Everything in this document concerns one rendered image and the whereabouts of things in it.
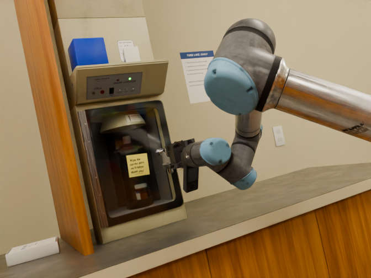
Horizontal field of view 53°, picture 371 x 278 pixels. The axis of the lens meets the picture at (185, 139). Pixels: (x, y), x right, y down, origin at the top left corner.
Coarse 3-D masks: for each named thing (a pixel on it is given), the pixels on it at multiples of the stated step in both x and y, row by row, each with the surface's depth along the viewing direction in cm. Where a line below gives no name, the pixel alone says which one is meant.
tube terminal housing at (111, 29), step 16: (64, 32) 124; (80, 32) 127; (96, 32) 129; (112, 32) 132; (128, 32) 135; (144, 32) 138; (64, 48) 124; (112, 48) 131; (144, 48) 137; (64, 64) 127; (64, 80) 132; (160, 96) 137; (80, 128) 123; (80, 144) 126; (80, 160) 131; (96, 208) 122; (176, 208) 135; (96, 224) 126; (128, 224) 126; (144, 224) 128; (160, 224) 131; (112, 240) 123
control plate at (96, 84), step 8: (136, 72) 124; (88, 80) 117; (96, 80) 119; (104, 80) 120; (112, 80) 122; (120, 80) 123; (128, 80) 125; (136, 80) 126; (88, 88) 119; (96, 88) 121; (104, 88) 122; (120, 88) 125; (128, 88) 127; (136, 88) 128; (88, 96) 121; (96, 96) 122; (104, 96) 124; (112, 96) 125
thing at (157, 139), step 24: (96, 120) 124; (120, 120) 128; (144, 120) 132; (96, 144) 123; (120, 144) 127; (144, 144) 131; (168, 144) 135; (120, 168) 126; (120, 192) 125; (144, 192) 129; (168, 192) 133; (120, 216) 124; (144, 216) 128
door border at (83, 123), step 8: (80, 112) 122; (80, 120) 122; (88, 136) 122; (88, 144) 122; (88, 152) 122; (96, 168) 122; (96, 176) 122; (96, 184) 122; (96, 192) 121; (96, 200) 121; (104, 208) 122; (104, 216) 121; (104, 224) 121
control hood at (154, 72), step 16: (112, 64) 118; (128, 64) 121; (144, 64) 124; (160, 64) 127; (80, 80) 116; (144, 80) 128; (160, 80) 131; (80, 96) 120; (128, 96) 129; (144, 96) 134
